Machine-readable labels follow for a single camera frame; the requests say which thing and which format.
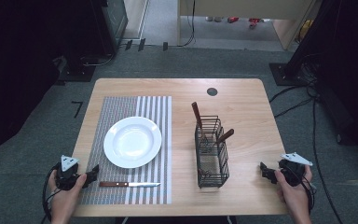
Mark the black floor tape strips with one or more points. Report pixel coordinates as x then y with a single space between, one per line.
141 44

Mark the person's left hand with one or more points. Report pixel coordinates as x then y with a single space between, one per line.
62 202

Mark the dark glass cabinet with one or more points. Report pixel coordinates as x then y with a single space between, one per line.
116 21

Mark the yellow object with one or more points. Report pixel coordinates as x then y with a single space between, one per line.
305 31

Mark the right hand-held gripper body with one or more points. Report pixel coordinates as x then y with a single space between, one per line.
292 172

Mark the white plate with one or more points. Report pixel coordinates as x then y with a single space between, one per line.
132 142

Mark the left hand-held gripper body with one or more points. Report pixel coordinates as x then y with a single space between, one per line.
66 177

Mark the light wooden desk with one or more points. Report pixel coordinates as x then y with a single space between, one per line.
245 7

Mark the black stand base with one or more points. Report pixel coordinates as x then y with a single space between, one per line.
76 73
281 74

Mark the striped woven placemat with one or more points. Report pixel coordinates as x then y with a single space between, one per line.
118 105

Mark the person's right hand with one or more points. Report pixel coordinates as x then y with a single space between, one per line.
295 197

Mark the red object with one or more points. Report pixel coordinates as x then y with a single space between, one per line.
232 19
254 21

